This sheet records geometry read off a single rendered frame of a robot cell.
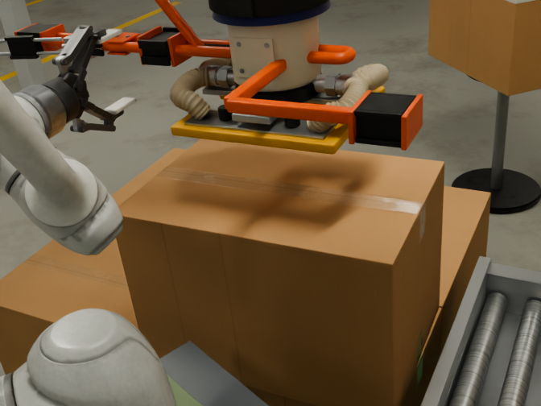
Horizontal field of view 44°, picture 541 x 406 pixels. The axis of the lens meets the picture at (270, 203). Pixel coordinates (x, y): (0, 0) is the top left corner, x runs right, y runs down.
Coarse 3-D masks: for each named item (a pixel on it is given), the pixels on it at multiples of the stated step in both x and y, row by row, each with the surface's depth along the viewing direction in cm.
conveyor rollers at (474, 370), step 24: (504, 312) 163; (528, 312) 159; (480, 336) 153; (528, 336) 152; (480, 360) 147; (528, 360) 146; (456, 384) 143; (480, 384) 143; (504, 384) 142; (528, 384) 142
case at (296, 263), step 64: (192, 192) 143; (256, 192) 140; (320, 192) 138; (384, 192) 135; (128, 256) 143; (192, 256) 134; (256, 256) 127; (320, 256) 120; (384, 256) 116; (192, 320) 144; (256, 320) 135; (320, 320) 128; (384, 320) 121; (256, 384) 145; (320, 384) 137; (384, 384) 129
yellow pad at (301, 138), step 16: (208, 112) 133; (224, 112) 127; (176, 128) 129; (192, 128) 128; (208, 128) 127; (224, 128) 126; (240, 128) 124; (256, 128) 123; (272, 128) 123; (288, 128) 122; (304, 128) 121; (336, 128) 121; (256, 144) 122; (272, 144) 121; (288, 144) 119; (304, 144) 118; (320, 144) 116; (336, 144) 116
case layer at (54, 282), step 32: (160, 160) 252; (128, 192) 232; (448, 192) 212; (480, 192) 210; (448, 224) 196; (480, 224) 198; (32, 256) 202; (64, 256) 200; (96, 256) 198; (448, 256) 182; (0, 288) 189; (32, 288) 187; (64, 288) 186; (96, 288) 184; (128, 288) 183; (448, 288) 170; (0, 320) 185; (32, 320) 178; (128, 320) 171; (448, 320) 175; (0, 352) 195; (416, 384) 150
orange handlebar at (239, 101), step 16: (128, 32) 145; (112, 48) 141; (128, 48) 139; (176, 48) 134; (192, 48) 132; (208, 48) 131; (224, 48) 130; (320, 48) 125; (336, 48) 123; (352, 48) 122; (272, 64) 118; (256, 80) 112; (272, 80) 117; (240, 96) 107; (240, 112) 105; (256, 112) 103; (272, 112) 102; (288, 112) 101; (304, 112) 100; (320, 112) 98; (336, 112) 97
